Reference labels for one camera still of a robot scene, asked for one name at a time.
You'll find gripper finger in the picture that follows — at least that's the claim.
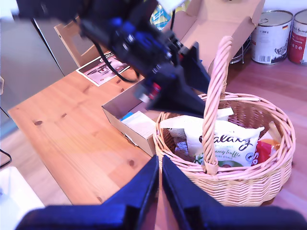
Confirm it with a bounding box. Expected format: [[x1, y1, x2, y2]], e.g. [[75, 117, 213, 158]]
[[145, 69, 207, 118], [103, 154, 160, 230], [162, 154, 223, 230], [179, 41, 212, 94]]

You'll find white Galaxy truffle eggs bag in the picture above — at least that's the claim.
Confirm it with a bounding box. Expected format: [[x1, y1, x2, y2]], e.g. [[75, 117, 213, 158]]
[[159, 107, 266, 168]]

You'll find red Maltesers mini bunnies bag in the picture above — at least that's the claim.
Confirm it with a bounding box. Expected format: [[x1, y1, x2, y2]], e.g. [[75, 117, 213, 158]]
[[250, 121, 283, 168]]

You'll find brown cardboard box with lid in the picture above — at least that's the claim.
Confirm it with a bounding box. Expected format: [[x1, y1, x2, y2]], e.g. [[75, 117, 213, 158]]
[[102, 0, 266, 158]]

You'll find white box device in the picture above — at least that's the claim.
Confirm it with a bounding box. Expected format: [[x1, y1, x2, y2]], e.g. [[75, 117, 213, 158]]
[[0, 166, 46, 230]]

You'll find yellow kitchen towel pack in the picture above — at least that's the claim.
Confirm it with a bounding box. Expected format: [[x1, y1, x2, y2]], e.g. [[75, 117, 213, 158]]
[[150, 3, 174, 33]]

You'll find tin can with white label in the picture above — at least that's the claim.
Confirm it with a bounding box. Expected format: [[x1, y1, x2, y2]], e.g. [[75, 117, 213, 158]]
[[251, 9, 295, 65]]

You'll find printed paper flyer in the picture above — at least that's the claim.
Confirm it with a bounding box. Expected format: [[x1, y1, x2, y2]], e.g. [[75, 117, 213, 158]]
[[76, 51, 131, 87]]

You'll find tin can with red label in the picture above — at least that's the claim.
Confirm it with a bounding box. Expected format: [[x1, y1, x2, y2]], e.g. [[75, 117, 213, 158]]
[[287, 9, 307, 65]]

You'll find wooden chair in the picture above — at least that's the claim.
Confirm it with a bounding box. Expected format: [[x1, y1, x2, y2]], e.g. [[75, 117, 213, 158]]
[[53, 16, 111, 68]]

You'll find grey cabinet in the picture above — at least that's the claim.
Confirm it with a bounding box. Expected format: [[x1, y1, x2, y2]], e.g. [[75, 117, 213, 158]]
[[0, 18, 80, 141]]

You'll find metal wire rack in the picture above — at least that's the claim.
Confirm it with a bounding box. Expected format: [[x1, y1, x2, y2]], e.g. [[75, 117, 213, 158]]
[[229, 35, 253, 65]]

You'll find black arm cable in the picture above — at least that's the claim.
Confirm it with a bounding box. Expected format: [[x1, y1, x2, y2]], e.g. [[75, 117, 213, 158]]
[[92, 40, 145, 84], [168, 9, 177, 32]]

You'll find woven wicker basket with handle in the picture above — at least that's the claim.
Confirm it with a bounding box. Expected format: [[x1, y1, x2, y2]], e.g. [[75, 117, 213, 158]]
[[153, 35, 296, 207]]

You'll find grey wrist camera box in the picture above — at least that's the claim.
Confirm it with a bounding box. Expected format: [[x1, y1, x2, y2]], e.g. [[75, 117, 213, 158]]
[[157, 0, 187, 12]]

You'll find black floor cable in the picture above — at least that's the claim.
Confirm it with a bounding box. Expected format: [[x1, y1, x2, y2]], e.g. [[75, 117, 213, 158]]
[[0, 148, 12, 169]]

